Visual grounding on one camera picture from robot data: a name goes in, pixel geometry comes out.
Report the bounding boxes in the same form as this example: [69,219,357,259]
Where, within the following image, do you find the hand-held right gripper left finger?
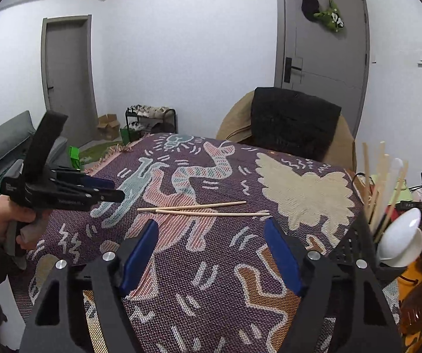
[19,219,159,353]

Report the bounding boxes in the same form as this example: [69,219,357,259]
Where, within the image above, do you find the black hat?
[301,0,322,22]

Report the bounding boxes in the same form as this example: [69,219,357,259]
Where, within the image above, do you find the black shoe rack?
[125,105,178,144]

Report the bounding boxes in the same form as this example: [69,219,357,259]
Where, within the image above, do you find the green floor rug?
[79,140,123,164]

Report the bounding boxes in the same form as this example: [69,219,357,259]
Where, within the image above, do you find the white plastic knife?
[382,157,403,229]

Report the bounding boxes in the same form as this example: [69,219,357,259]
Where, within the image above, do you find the tan chair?
[215,90,356,171]

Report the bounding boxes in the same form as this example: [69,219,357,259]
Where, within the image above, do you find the black door lock handle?
[284,57,303,83]

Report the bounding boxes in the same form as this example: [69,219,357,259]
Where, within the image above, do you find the orange desk mat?
[395,265,422,350]

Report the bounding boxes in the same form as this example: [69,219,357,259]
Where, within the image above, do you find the black fuzzy cushion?
[249,86,343,162]

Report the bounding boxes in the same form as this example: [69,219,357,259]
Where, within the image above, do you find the plain grey door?
[41,15,99,148]

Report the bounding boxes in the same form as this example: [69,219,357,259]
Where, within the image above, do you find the person's left hand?
[0,195,47,251]

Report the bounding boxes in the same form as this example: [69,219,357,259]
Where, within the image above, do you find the pair of pale shoes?
[128,105,173,118]

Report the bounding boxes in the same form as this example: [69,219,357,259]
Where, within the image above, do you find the grey door with black lock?
[273,0,371,144]

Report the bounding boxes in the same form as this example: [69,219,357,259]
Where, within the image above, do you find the white soup spoon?
[376,208,422,268]

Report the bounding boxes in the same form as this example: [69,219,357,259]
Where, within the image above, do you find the black perforated utensil holder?
[330,209,417,284]

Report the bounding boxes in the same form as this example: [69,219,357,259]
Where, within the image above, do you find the printed woven blanket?
[11,132,403,353]

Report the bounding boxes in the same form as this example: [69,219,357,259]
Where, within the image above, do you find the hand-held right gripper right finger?
[264,218,404,353]

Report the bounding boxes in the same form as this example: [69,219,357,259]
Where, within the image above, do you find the cardboard box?
[96,113,120,140]

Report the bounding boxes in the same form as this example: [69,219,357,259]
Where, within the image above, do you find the green plush toy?
[313,0,346,34]

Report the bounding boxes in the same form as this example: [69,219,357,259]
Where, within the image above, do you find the white plastic fork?
[378,159,409,236]

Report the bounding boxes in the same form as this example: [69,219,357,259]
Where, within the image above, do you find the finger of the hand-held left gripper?
[82,176,115,192]
[75,187,125,205]

